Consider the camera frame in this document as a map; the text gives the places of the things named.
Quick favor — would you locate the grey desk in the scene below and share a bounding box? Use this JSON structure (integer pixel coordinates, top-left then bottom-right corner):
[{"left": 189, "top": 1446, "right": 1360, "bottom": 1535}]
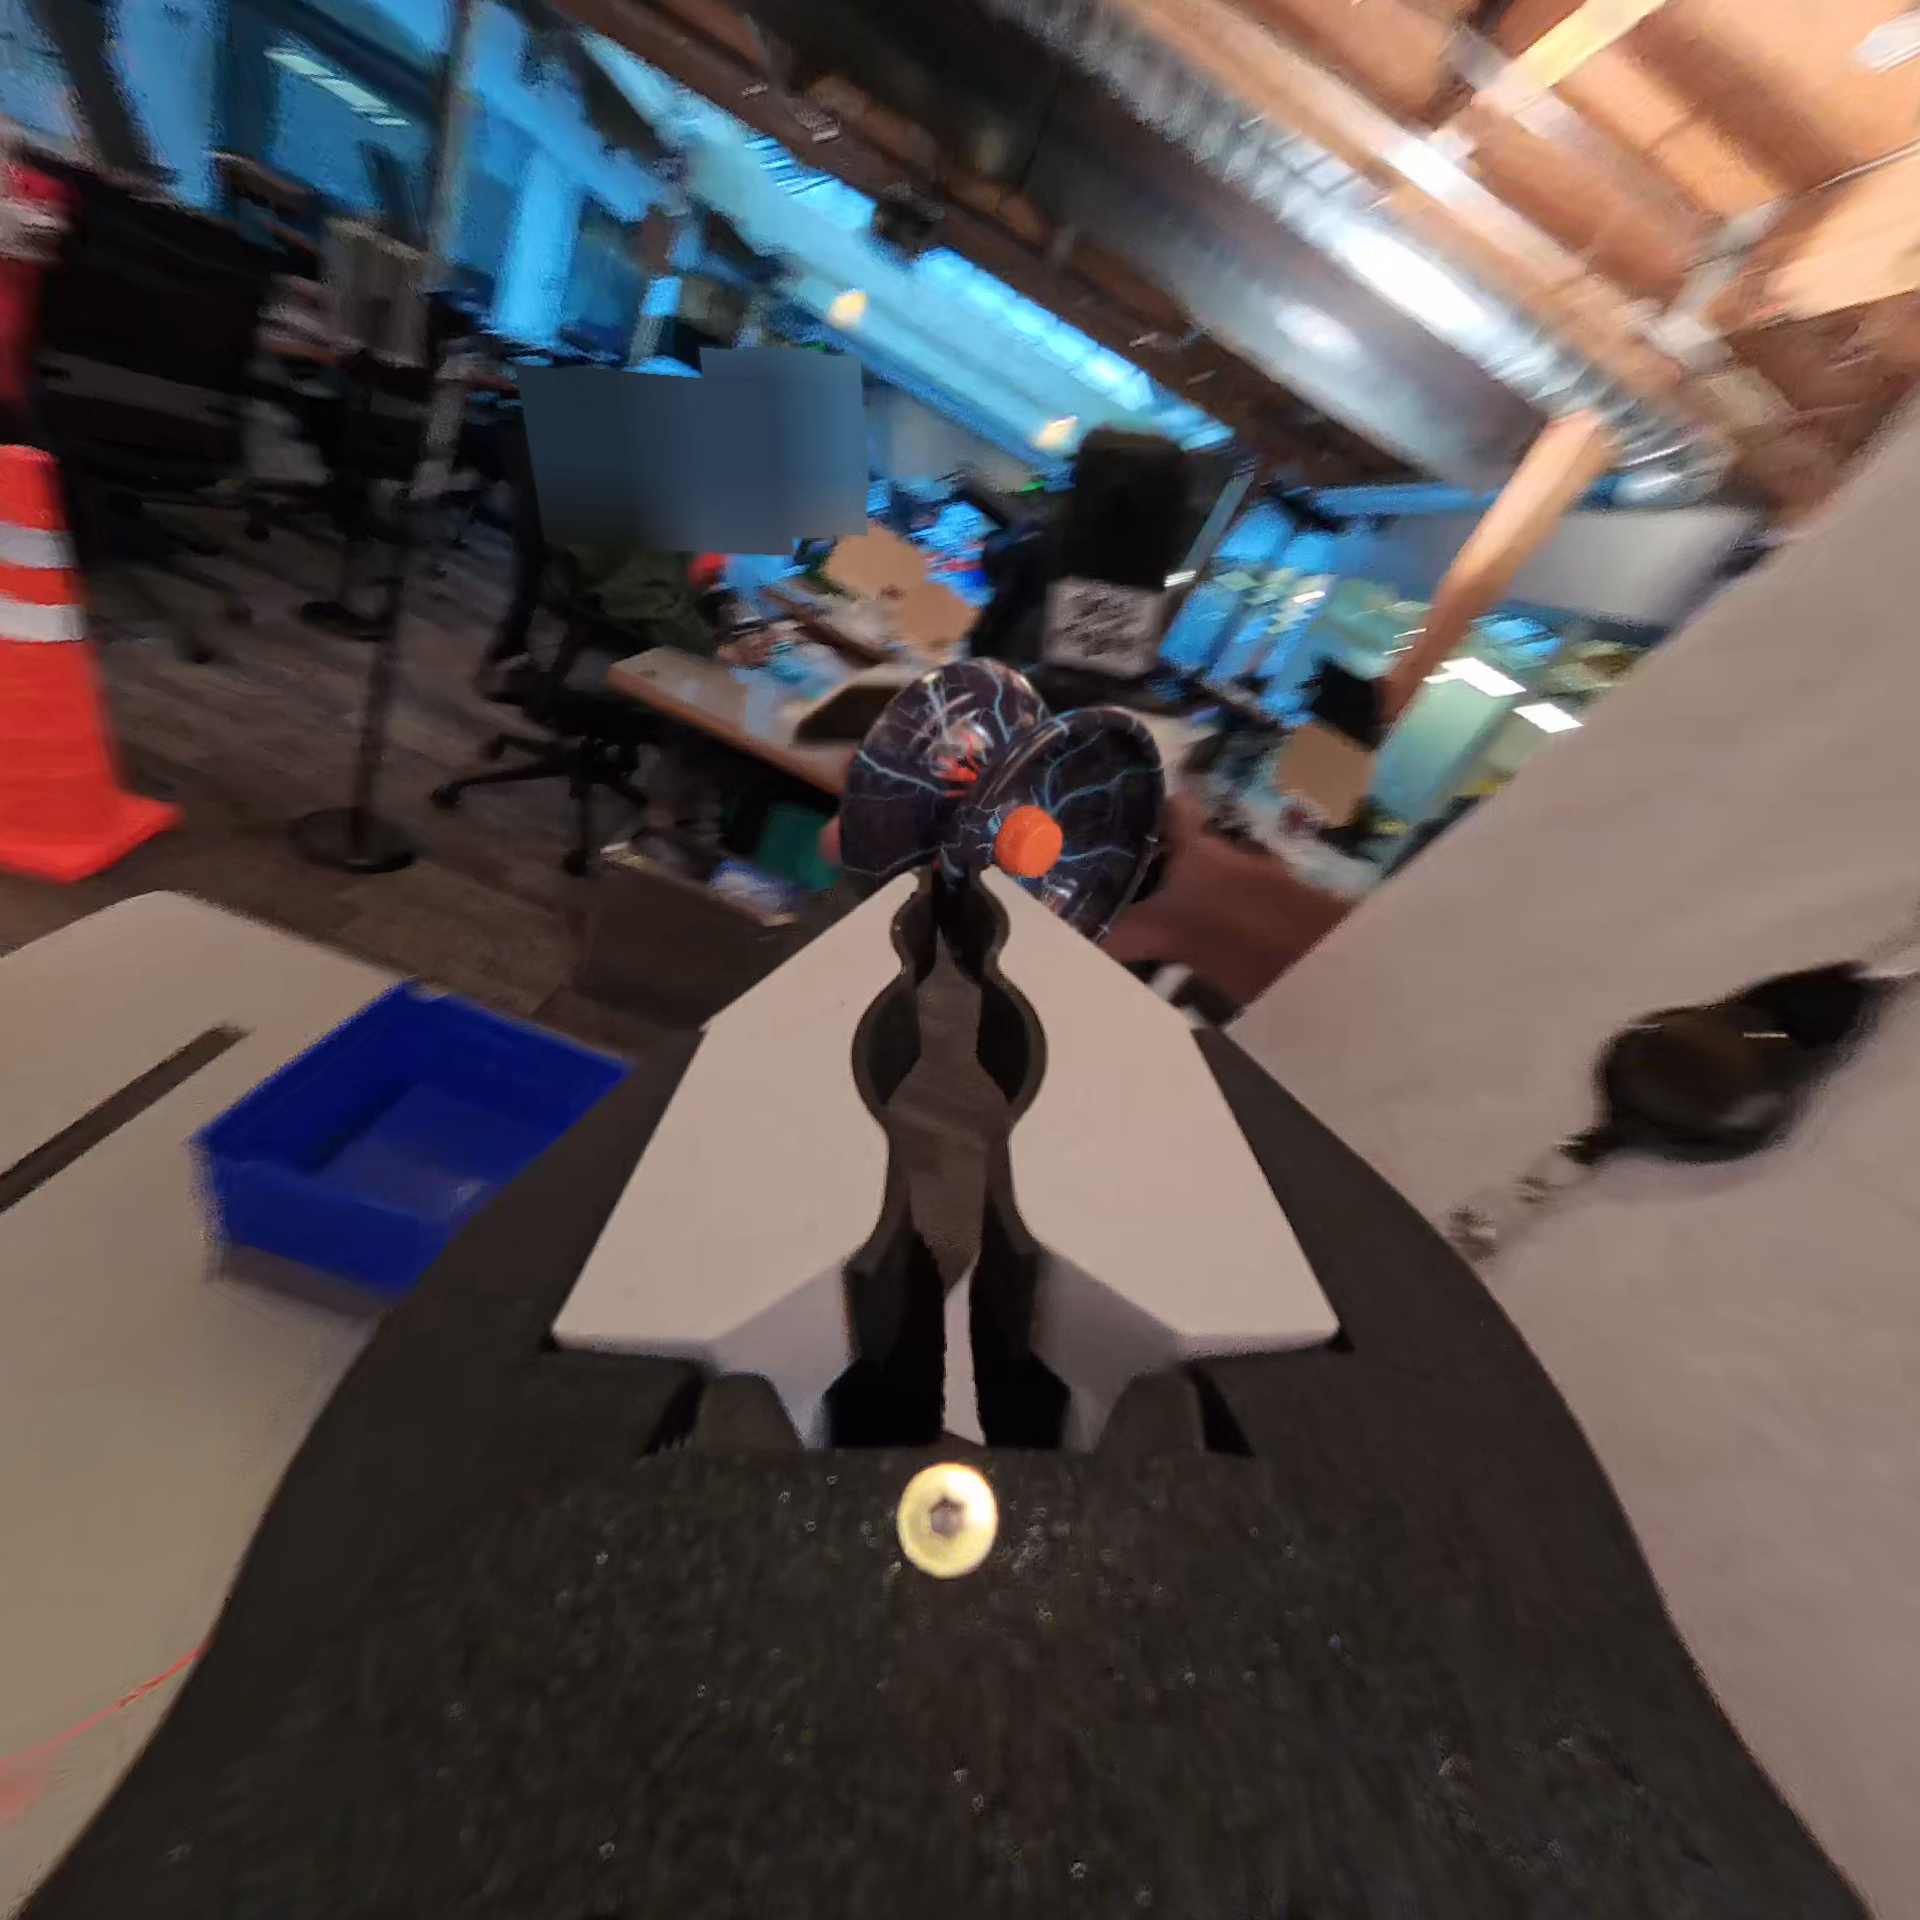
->
[{"left": 0, "top": 390, "right": 1920, "bottom": 1920}]

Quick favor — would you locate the red yo-yo string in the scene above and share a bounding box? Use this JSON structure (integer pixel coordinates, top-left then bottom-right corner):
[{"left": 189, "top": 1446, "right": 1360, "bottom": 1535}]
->
[{"left": 0, "top": 1632, "right": 217, "bottom": 1791}]

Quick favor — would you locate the blue plastic bin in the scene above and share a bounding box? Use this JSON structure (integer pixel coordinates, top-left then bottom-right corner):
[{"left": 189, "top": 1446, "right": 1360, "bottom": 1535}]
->
[{"left": 191, "top": 980, "right": 635, "bottom": 1303}]

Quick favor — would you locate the black pole stand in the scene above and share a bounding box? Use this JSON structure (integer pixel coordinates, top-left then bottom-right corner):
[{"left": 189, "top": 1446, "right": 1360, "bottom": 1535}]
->
[{"left": 289, "top": 194, "right": 452, "bottom": 876}]

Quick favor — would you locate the dark marbled yo-yo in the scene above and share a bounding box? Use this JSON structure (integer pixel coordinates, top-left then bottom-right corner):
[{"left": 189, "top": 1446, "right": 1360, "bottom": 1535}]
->
[{"left": 835, "top": 654, "right": 1170, "bottom": 950}]

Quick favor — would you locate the black strip on desk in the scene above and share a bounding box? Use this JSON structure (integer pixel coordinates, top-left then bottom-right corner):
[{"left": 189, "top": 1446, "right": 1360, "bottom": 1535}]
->
[{"left": 0, "top": 1023, "right": 252, "bottom": 1216}]

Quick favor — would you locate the background wooden table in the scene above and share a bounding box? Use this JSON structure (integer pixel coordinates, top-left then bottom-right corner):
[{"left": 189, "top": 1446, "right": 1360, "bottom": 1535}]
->
[{"left": 604, "top": 643, "right": 919, "bottom": 800}]

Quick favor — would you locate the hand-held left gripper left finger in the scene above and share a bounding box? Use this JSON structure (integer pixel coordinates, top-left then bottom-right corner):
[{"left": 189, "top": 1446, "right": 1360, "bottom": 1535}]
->
[{"left": 551, "top": 874, "right": 950, "bottom": 1449}]

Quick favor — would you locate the silver air duct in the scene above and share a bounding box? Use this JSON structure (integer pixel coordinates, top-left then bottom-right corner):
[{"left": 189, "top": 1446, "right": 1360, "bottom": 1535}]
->
[{"left": 1034, "top": 82, "right": 1704, "bottom": 505}]

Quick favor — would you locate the orange traffic cone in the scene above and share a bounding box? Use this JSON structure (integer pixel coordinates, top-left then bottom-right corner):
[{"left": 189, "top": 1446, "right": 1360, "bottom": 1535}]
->
[{"left": 0, "top": 445, "right": 186, "bottom": 886}]

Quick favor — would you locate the dark blurred object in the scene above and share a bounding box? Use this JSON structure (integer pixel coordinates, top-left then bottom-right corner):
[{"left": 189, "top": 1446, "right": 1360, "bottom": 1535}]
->
[{"left": 1557, "top": 961, "right": 1896, "bottom": 1177}]

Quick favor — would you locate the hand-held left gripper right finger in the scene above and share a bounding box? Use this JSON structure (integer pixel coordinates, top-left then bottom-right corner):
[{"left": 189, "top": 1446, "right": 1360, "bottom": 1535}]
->
[{"left": 967, "top": 867, "right": 1343, "bottom": 1449}]

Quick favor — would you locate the wooden post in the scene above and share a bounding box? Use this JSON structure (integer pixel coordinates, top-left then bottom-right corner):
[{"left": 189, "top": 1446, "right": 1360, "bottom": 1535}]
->
[{"left": 1377, "top": 408, "right": 1620, "bottom": 727}]

